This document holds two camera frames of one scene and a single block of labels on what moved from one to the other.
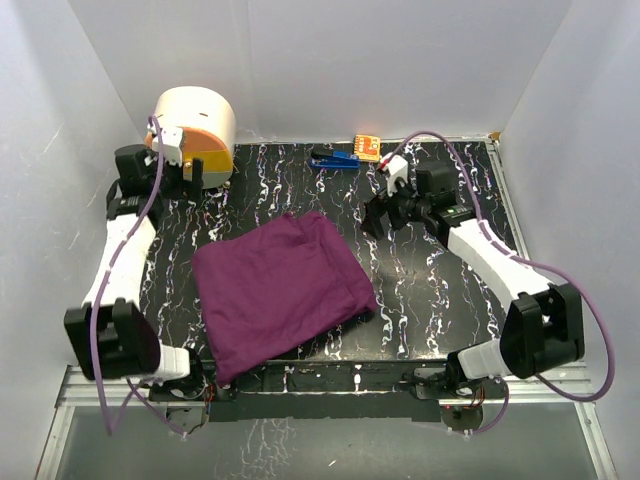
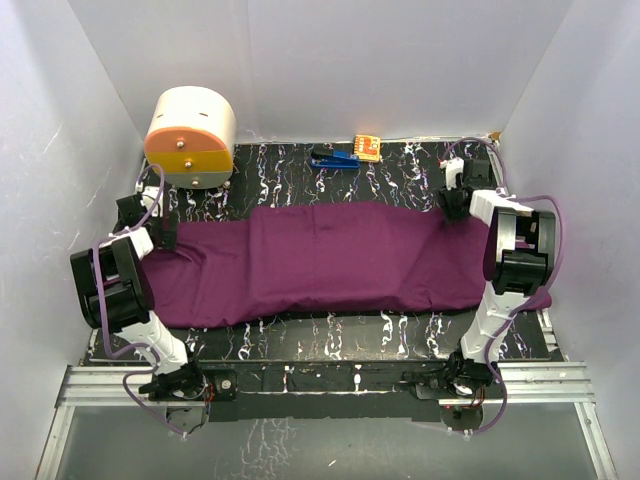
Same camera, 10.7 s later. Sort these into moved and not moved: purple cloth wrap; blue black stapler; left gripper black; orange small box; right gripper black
Moved: right gripper black; purple cloth wrap; left gripper black
Not moved: blue black stapler; orange small box
